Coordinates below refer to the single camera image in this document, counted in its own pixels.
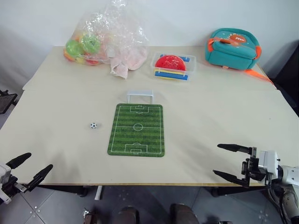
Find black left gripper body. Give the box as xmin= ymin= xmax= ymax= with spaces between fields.
xmin=1 ymin=174 xmax=28 ymax=199

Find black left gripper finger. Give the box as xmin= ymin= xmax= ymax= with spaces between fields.
xmin=26 ymin=164 xmax=54 ymax=189
xmin=6 ymin=153 xmax=32 ymax=169

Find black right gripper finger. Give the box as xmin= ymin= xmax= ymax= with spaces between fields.
xmin=213 ymin=170 xmax=249 ymax=188
xmin=217 ymin=143 xmax=258 ymax=157

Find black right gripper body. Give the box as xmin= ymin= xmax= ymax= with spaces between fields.
xmin=242 ymin=158 xmax=267 ymax=183

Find green soccer field mat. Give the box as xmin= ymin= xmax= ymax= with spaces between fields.
xmin=107 ymin=104 xmax=165 ymax=157

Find dark rounded shape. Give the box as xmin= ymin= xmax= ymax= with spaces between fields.
xmin=170 ymin=203 xmax=199 ymax=224
xmin=111 ymin=206 xmax=140 ymax=224

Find white table leg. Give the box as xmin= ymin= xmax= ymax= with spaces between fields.
xmin=94 ymin=186 xmax=104 ymax=201

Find black stand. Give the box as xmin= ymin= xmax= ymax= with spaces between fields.
xmin=0 ymin=90 xmax=18 ymax=115

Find clear plastic container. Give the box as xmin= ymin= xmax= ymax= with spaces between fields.
xmin=150 ymin=52 xmax=197 ymax=83

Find blue yellow flat pieces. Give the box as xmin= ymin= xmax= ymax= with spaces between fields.
xmin=153 ymin=69 xmax=189 ymax=82

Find teal dinosaur backpack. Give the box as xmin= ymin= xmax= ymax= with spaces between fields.
xmin=204 ymin=28 xmax=274 ymax=84

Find red round plastic disc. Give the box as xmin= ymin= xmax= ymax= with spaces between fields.
xmin=155 ymin=54 xmax=187 ymax=71

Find small white goal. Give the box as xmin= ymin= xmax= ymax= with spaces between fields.
xmin=126 ymin=90 xmax=155 ymax=104

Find red orange plastic toys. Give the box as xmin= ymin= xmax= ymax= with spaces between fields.
xmin=63 ymin=50 xmax=103 ymax=66

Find pink cloth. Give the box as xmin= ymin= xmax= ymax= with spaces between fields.
xmin=109 ymin=44 xmax=147 ymax=80

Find clear plastic bag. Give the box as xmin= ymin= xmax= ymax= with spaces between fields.
xmin=62 ymin=0 xmax=150 ymax=81

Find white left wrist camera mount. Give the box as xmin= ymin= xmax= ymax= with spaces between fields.
xmin=0 ymin=162 xmax=12 ymax=205

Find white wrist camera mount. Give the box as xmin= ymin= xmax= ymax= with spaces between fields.
xmin=0 ymin=162 xmax=12 ymax=205
xmin=257 ymin=150 xmax=280 ymax=180

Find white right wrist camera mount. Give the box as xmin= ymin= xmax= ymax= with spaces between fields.
xmin=257 ymin=150 xmax=280 ymax=180

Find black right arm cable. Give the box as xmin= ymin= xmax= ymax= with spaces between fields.
xmin=266 ymin=179 xmax=290 ymax=224

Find green plastic ring toy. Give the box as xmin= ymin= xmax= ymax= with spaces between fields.
xmin=65 ymin=39 xmax=83 ymax=57
xmin=80 ymin=33 xmax=101 ymax=53

